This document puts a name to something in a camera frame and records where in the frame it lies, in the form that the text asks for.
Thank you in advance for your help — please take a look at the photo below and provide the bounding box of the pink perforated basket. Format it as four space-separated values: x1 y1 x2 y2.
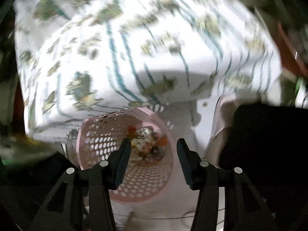
76 107 174 203

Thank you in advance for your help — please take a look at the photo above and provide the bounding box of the dark cloth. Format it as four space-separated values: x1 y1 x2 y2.
218 102 308 213

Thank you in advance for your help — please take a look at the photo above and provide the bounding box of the cat print cloth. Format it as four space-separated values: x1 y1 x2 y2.
13 0 282 145

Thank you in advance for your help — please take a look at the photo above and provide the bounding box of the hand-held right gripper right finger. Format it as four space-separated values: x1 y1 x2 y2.
176 138 275 231

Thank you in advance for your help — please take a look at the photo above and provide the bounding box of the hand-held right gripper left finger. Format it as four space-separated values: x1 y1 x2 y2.
29 138 132 231

